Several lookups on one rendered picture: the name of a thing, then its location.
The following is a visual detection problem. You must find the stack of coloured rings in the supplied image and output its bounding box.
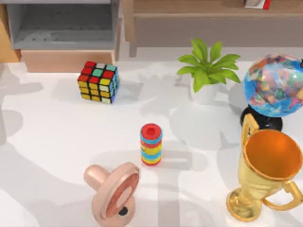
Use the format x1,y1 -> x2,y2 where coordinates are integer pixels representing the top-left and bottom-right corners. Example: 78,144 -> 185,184
139,122 -> 164,167

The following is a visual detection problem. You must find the gold trophy cup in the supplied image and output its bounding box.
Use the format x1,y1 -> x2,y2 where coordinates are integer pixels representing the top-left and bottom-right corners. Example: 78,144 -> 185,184
226,113 -> 303,223

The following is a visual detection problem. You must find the red and white box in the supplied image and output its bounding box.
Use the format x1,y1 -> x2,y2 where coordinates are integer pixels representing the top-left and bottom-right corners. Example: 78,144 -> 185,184
244,0 -> 271,10

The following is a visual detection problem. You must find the colourful puzzle cube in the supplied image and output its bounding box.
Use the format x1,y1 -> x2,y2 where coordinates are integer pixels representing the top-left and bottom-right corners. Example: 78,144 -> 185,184
77,61 -> 120,105

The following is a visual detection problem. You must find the wooden cupboard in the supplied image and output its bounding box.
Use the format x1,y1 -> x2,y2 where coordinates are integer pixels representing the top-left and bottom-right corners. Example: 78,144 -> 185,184
0,3 -> 22,63

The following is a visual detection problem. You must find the pale wooden drawer front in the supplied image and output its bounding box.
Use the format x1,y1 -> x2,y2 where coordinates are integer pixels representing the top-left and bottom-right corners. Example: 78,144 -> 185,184
20,49 -> 116,73

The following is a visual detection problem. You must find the colourful globe on black stand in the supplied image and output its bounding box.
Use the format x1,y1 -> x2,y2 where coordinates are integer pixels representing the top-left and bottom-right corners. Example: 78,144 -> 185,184
240,53 -> 303,132

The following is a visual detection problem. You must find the green plant in white pot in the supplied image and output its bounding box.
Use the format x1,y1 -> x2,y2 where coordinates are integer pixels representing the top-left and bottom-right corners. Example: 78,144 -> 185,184
177,37 -> 241,105

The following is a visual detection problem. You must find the wooden shelf unit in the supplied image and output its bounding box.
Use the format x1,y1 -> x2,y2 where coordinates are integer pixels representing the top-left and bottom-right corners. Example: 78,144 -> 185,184
122,0 -> 303,58

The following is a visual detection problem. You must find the pink seal stamp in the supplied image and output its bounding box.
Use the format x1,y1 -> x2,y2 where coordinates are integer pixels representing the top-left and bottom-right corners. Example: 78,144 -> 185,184
83,161 -> 140,227

